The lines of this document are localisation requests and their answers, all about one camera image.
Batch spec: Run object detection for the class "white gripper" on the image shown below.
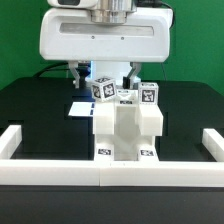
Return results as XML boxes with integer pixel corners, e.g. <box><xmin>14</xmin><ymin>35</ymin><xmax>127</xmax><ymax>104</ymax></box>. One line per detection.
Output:
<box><xmin>40</xmin><ymin>0</ymin><xmax>173</xmax><ymax>89</ymax></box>

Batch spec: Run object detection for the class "white tagged cube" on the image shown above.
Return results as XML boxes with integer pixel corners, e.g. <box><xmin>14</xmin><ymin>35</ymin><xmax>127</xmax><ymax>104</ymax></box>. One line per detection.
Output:
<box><xmin>138</xmin><ymin>82</ymin><xmax>159</xmax><ymax>105</ymax></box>
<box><xmin>91</xmin><ymin>76</ymin><xmax>116</xmax><ymax>102</ymax></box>

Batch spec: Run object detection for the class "white chair back frame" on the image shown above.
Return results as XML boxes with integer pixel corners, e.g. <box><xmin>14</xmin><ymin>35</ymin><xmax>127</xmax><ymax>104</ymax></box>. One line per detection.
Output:
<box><xmin>93</xmin><ymin>89</ymin><xmax>163</xmax><ymax>136</ymax></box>

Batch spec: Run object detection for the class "white chair seat part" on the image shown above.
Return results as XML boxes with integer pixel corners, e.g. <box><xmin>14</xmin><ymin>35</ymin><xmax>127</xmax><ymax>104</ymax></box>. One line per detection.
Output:
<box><xmin>95</xmin><ymin>103</ymin><xmax>157</xmax><ymax>161</ymax></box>

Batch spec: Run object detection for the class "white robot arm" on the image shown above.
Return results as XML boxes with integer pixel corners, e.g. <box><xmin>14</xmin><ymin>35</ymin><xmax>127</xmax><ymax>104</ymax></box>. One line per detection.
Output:
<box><xmin>39</xmin><ymin>0</ymin><xmax>174</xmax><ymax>89</ymax></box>

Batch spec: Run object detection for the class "white marker base sheet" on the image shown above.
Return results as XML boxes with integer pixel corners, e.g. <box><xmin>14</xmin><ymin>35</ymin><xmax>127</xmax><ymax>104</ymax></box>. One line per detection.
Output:
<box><xmin>68</xmin><ymin>102</ymin><xmax>94</xmax><ymax>117</ymax></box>

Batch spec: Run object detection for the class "black thick cable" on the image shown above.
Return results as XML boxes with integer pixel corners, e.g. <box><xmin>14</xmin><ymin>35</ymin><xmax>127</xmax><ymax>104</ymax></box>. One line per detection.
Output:
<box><xmin>32</xmin><ymin>61</ymin><xmax>70</xmax><ymax>78</ymax></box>

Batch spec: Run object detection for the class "white U-shaped fence wall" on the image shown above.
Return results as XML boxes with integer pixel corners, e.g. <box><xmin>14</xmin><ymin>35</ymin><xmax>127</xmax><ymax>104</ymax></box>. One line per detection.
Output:
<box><xmin>0</xmin><ymin>125</ymin><xmax>224</xmax><ymax>187</ymax></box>

